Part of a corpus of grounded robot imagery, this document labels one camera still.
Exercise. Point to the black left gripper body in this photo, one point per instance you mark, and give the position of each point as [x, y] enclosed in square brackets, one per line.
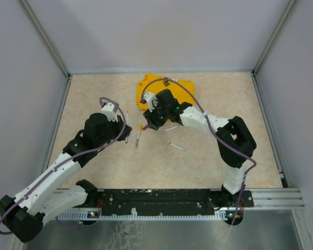
[113, 129]

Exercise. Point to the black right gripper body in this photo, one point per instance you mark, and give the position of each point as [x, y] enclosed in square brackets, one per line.
[157, 117]

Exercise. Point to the white yellow whiteboard marker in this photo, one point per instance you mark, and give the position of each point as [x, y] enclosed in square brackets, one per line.
[137, 139]

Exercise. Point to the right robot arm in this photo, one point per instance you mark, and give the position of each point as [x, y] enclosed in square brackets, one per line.
[235, 142]

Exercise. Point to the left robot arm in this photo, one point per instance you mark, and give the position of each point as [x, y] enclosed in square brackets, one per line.
[30, 210]

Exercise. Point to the yellow folded t-shirt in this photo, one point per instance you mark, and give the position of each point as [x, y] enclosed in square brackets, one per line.
[155, 88]

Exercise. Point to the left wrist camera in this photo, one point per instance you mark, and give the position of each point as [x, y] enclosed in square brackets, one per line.
[109, 110]

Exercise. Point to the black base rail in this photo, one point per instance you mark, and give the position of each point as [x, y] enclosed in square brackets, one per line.
[162, 204]

